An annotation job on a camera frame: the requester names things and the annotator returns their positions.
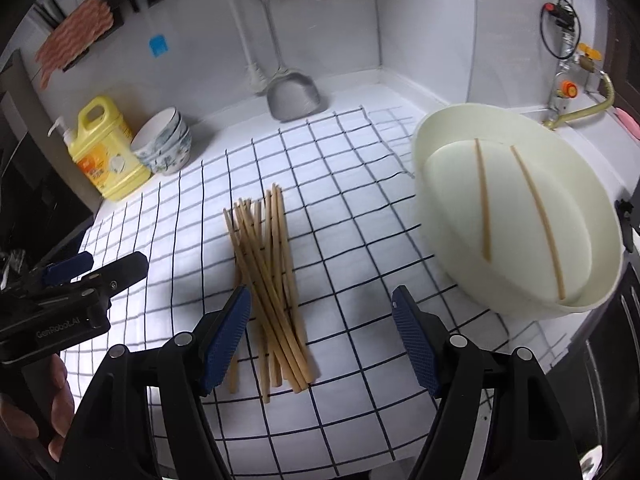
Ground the red black gas sensor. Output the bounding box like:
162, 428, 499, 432
545, 0, 576, 28

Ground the pile of wooden chopsticks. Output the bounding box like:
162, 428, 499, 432
222, 184, 321, 403

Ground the dark gas stove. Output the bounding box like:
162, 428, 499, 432
547, 240, 640, 480

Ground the white black checked cloth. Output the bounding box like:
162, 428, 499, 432
50, 105, 581, 480

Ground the person's left hand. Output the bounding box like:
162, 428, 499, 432
0, 352, 71, 466

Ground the pink object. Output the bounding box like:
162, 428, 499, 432
614, 107, 640, 141

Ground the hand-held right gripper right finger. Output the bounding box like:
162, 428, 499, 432
391, 285, 586, 480

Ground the yellow gas hose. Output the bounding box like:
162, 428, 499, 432
542, 72, 615, 130

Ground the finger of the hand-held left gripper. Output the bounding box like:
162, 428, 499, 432
75, 251, 149, 311
10, 251, 95, 294

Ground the yellow detergent bottle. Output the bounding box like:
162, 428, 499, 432
47, 96, 152, 203

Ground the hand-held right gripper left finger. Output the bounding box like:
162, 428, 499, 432
55, 285, 252, 480

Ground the light wooden chopstick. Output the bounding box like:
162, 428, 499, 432
509, 145, 567, 302
474, 138, 493, 262

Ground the black wall rack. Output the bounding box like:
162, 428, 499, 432
27, 0, 168, 73

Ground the white plastic pipe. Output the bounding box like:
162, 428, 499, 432
222, 0, 266, 95

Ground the brass valve yellow handle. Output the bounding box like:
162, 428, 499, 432
572, 44, 605, 73

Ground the metal spatula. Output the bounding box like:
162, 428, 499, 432
250, 0, 328, 122

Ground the pink striped dish cloth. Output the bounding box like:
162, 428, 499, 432
35, 0, 115, 91

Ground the black cable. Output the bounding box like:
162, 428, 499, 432
539, 2, 581, 58

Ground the dark kitchen appliance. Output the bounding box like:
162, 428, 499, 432
0, 50, 96, 271

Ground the cream plastic basin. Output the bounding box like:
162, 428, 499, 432
411, 102, 626, 318

